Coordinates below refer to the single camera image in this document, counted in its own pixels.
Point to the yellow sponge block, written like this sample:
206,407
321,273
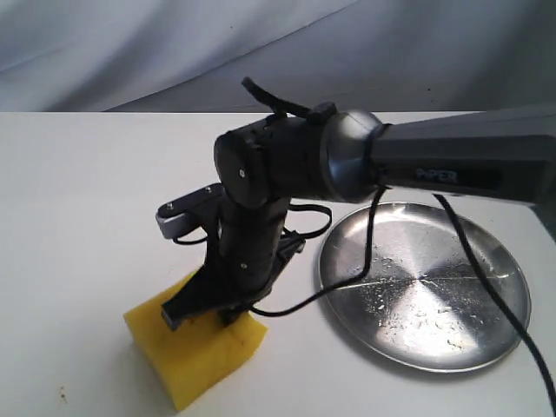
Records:
199,354

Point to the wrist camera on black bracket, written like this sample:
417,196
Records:
198,209

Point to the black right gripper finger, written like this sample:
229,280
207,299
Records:
231,314

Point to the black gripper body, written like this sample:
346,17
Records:
246,253

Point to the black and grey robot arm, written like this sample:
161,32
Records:
350,157

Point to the round metal plate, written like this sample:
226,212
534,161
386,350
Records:
421,303

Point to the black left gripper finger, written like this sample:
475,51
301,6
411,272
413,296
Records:
203,292

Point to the white backdrop cloth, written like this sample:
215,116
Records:
191,56

